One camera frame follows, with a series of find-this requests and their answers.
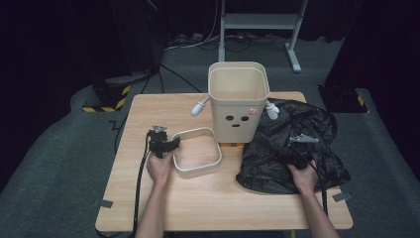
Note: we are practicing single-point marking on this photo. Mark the grey tape piece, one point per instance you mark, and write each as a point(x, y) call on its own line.
point(103, 203)
point(341, 196)

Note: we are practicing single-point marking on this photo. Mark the beige trash bin with face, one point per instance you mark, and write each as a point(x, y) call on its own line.
point(236, 109)

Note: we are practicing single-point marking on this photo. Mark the black garbage bag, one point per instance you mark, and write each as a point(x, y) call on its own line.
point(274, 158)

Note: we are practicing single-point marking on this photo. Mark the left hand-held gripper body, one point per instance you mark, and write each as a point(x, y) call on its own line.
point(158, 143)

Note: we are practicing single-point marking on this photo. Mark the person's right hand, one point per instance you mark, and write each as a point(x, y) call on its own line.
point(305, 180)

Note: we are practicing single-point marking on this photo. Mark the person's left hand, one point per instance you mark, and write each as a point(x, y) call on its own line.
point(160, 170)

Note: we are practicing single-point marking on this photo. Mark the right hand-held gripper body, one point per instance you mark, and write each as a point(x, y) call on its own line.
point(300, 155)

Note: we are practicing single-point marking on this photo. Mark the grey metal stand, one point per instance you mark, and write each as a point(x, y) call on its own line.
point(257, 20)

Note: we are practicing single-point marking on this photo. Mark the black yellow striped stand base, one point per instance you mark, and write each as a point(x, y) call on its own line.
point(343, 99)
point(110, 99)

